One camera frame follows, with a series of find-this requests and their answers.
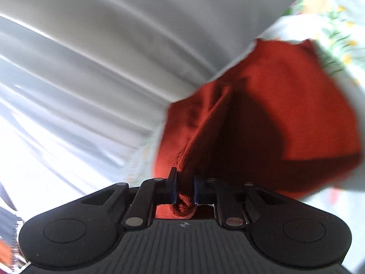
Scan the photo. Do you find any floral light blue bedsheet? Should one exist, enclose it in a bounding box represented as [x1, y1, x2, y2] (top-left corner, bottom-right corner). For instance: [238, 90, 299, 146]
[125, 0, 365, 274]

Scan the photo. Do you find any red knit garment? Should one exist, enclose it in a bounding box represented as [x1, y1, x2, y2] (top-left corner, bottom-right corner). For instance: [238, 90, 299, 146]
[154, 40, 362, 218]

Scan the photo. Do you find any white curtain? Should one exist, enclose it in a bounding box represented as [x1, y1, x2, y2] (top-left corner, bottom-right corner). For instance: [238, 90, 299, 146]
[1, 0, 295, 194]

